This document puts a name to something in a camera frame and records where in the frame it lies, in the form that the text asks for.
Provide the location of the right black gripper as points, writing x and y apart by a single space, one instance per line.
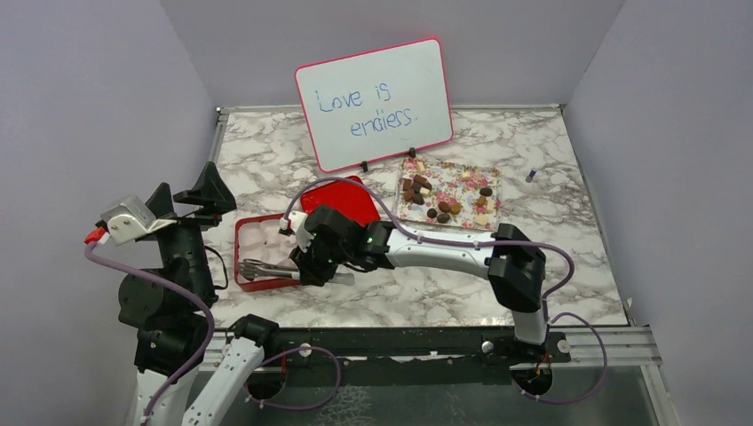
310 273

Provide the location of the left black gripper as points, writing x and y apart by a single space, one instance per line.
210 190

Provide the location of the metal tongs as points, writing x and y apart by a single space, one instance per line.
253 268

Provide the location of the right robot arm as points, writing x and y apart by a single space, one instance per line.
506 258

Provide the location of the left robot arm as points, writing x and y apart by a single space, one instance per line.
170 306

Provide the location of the red chocolate box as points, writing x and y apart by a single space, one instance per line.
257 238

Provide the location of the dark patterned chocolate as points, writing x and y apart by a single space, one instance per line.
418 200

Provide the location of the red box lid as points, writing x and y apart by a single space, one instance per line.
340 199

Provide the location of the floral serving tray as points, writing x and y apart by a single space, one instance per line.
452 183

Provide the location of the black whiteboard stand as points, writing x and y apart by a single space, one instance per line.
411 154

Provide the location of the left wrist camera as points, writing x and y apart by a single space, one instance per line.
130 219

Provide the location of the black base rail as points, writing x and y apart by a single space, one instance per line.
402 356

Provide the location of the white board pink frame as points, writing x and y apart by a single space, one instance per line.
373 105

